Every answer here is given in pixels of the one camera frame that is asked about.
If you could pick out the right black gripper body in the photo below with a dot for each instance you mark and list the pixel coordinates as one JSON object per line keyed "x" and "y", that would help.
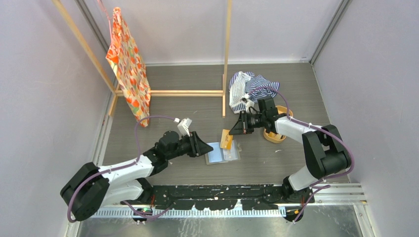
{"x": 254, "y": 121}

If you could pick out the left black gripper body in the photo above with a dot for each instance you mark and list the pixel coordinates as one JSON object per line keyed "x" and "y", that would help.
{"x": 185, "y": 146}

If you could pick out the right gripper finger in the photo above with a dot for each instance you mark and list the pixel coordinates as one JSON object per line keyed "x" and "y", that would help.
{"x": 238, "y": 130}
{"x": 241, "y": 120}

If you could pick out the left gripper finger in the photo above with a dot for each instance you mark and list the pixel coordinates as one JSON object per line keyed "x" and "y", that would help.
{"x": 200, "y": 153}
{"x": 197, "y": 143}

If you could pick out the gold VIP card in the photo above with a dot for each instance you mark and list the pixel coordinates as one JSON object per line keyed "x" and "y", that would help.
{"x": 226, "y": 140}

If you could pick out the clear grey card holder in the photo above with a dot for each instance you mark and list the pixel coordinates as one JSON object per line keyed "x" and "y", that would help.
{"x": 218, "y": 154}

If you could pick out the yellow oval tray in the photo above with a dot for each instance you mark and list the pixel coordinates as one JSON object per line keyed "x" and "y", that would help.
{"x": 273, "y": 137}

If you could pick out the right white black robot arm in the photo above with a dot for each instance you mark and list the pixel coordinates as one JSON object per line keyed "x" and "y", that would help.
{"x": 323, "y": 149}

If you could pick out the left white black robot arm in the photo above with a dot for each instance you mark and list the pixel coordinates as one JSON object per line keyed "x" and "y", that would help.
{"x": 93, "y": 187}

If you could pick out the silver VIP card front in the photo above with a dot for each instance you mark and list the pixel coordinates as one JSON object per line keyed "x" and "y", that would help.
{"x": 233, "y": 153}

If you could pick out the blue white striped cloth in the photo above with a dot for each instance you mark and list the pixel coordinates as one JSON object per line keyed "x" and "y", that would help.
{"x": 256, "y": 87}

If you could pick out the orange floral cloth bag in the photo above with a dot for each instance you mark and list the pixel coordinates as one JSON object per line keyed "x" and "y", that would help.
{"x": 127, "y": 64}

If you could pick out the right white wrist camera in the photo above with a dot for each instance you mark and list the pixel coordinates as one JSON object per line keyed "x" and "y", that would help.
{"x": 247, "y": 102}

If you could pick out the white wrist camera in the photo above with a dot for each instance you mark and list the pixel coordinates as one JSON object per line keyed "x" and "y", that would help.
{"x": 183, "y": 126}
{"x": 247, "y": 102}

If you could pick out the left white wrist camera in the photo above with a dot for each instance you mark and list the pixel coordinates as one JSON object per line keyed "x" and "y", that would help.
{"x": 183, "y": 126}

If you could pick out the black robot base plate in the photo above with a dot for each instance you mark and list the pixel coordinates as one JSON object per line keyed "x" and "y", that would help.
{"x": 219, "y": 197}

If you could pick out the wooden rack frame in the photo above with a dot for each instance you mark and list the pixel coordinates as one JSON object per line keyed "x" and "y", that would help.
{"x": 115, "y": 89}

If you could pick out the aluminium rail frame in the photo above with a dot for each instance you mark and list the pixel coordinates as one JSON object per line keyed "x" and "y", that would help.
{"x": 332, "y": 210}

